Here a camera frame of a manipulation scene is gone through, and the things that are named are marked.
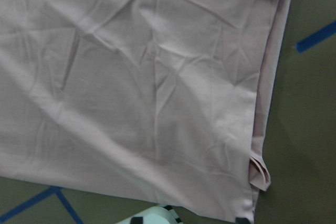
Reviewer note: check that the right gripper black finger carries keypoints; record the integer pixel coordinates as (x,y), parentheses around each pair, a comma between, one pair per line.
(240,220)

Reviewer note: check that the pink Snoopy t-shirt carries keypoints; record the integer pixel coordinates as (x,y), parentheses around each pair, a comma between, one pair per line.
(164,101)

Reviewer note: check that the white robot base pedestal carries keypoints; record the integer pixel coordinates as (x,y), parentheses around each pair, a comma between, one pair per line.
(160,214)

